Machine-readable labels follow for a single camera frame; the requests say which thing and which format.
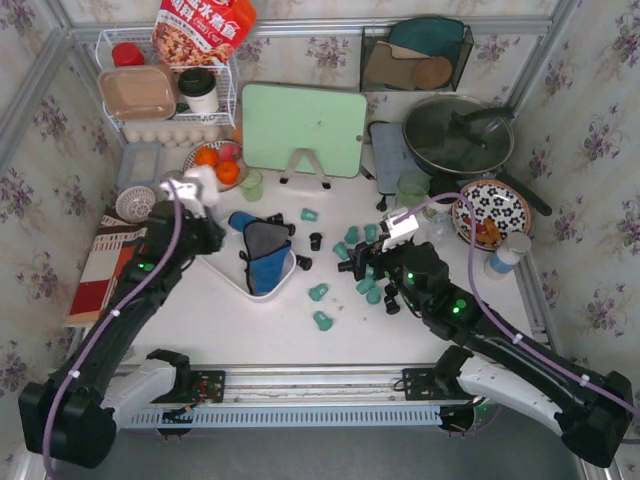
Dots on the orange tangerine right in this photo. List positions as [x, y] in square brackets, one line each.
[227, 172]

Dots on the beige food container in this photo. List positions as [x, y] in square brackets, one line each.
[139, 93]

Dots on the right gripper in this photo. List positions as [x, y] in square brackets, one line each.
[361, 260]

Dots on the green glass cup right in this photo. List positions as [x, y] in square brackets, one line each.
[412, 188]

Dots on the metal cutting board stand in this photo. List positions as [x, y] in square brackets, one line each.
[304, 163]

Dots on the white wire rack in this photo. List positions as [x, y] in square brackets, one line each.
[226, 76]

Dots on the white cup black lid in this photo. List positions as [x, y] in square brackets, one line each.
[198, 86]

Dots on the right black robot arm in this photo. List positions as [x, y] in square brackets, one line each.
[489, 357]

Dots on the black coffee capsule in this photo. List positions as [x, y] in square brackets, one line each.
[305, 263]
[391, 290]
[315, 241]
[289, 229]
[346, 266]
[277, 219]
[391, 306]

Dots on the green cutting board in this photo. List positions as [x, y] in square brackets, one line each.
[277, 121]

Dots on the white lattice bowl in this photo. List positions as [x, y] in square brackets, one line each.
[135, 203]

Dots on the clear blue-rimmed container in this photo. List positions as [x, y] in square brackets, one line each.
[140, 165]

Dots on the green glass cup left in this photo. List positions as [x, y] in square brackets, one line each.
[251, 186]

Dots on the blue grey cloth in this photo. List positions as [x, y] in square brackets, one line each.
[266, 248]

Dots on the floral patterned plate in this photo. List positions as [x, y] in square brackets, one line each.
[499, 211]

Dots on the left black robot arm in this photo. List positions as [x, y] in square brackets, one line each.
[76, 414]

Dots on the white salt bottle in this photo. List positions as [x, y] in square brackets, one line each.
[509, 253]

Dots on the white storage basket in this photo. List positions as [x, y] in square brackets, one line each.
[231, 268]

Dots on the clear plastic bottle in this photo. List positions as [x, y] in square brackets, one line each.
[441, 227]

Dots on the black frying pan with lid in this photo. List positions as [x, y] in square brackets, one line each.
[463, 138]

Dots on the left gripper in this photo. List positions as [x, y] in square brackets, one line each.
[211, 236]

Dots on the orange tangerine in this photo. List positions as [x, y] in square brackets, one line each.
[227, 172]
[206, 156]

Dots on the egg carton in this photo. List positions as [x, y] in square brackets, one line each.
[173, 136]

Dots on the pink fruit plate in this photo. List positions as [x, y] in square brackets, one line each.
[227, 151]

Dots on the teal coffee capsule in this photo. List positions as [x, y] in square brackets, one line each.
[365, 285]
[373, 296]
[370, 232]
[317, 292]
[323, 322]
[309, 215]
[341, 251]
[352, 235]

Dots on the green glass cup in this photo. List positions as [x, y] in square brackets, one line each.
[412, 188]
[251, 186]

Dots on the orange tangerine left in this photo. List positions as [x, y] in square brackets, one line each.
[206, 156]

